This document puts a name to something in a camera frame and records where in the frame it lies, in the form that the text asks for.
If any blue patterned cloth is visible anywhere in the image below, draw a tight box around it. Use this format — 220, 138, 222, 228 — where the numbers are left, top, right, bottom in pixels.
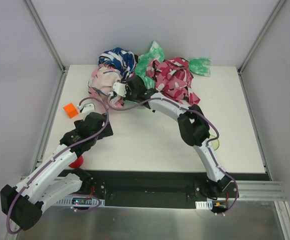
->
98, 47, 138, 83

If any light pink bird-print cloth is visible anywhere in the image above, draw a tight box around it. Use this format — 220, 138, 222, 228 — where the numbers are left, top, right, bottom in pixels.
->
88, 64, 124, 108

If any green white cloth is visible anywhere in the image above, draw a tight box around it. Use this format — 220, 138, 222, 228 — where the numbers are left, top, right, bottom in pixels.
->
134, 40, 212, 89

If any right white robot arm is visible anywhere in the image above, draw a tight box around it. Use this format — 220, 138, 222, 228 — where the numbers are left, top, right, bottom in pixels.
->
126, 76, 231, 200

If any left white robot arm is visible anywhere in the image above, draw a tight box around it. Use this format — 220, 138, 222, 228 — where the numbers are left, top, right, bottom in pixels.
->
0, 112, 113, 235

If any magenta pink camo cloth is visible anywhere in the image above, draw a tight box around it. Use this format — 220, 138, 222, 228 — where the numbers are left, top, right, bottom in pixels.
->
146, 57, 200, 106

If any orange cube block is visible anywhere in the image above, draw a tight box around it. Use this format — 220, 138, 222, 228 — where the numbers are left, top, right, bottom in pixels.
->
63, 103, 79, 119

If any red apple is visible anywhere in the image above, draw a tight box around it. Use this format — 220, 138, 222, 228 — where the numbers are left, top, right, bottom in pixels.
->
69, 155, 84, 169

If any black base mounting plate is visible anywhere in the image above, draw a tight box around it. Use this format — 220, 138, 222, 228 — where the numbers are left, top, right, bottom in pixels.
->
59, 170, 238, 208

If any green transparent cup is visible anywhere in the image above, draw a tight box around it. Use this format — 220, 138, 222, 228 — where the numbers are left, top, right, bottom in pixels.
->
209, 134, 220, 151

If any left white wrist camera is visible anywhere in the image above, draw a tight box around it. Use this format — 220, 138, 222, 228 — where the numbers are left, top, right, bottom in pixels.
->
77, 103, 96, 114

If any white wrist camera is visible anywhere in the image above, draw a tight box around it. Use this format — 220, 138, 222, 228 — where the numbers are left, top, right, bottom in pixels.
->
77, 103, 96, 114
109, 82, 127, 98

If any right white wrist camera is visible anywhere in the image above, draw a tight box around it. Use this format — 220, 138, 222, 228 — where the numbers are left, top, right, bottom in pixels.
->
109, 82, 127, 98

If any left white cable duct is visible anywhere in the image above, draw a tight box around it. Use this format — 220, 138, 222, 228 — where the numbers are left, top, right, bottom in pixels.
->
53, 195, 105, 208

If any white cable duct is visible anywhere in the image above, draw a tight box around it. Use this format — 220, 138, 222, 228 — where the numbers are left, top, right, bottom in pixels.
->
195, 199, 213, 211
53, 195, 105, 208

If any left aluminium frame post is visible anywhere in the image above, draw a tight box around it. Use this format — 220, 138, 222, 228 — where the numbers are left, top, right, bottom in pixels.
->
22, 0, 66, 73

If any aluminium frame post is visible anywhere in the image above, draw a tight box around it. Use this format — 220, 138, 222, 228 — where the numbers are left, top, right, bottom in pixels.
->
237, 0, 288, 76
22, 0, 66, 73

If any right white cable duct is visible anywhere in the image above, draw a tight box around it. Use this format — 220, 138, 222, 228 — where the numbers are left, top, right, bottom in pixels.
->
195, 199, 213, 211

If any aluminium front rail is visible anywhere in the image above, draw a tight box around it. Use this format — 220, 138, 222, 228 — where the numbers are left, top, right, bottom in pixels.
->
19, 174, 288, 201

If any right aluminium frame post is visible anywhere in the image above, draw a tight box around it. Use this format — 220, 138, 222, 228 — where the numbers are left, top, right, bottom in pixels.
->
237, 0, 288, 76

